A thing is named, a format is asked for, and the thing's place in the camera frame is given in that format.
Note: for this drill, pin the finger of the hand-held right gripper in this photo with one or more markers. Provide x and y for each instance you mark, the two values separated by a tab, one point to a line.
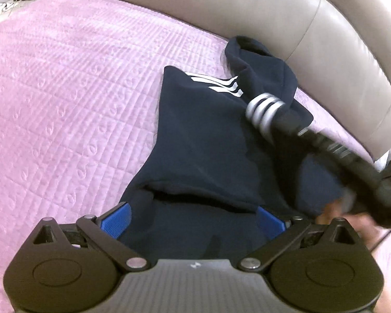
264	111

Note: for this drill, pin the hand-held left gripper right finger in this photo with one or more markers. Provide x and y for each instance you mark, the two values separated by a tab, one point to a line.
269	219

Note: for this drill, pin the navy white-striped sweatshirt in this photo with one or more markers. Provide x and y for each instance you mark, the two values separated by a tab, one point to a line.
208	143

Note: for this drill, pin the person's right hand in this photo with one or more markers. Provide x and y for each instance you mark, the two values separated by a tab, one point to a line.
365	226

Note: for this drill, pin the beige leather headboard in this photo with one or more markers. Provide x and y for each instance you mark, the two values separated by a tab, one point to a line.
247	9

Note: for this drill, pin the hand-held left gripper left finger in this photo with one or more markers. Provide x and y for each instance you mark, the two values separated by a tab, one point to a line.
118	224

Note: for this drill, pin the pink quilted blanket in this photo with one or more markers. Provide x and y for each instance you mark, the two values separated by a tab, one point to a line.
68	104

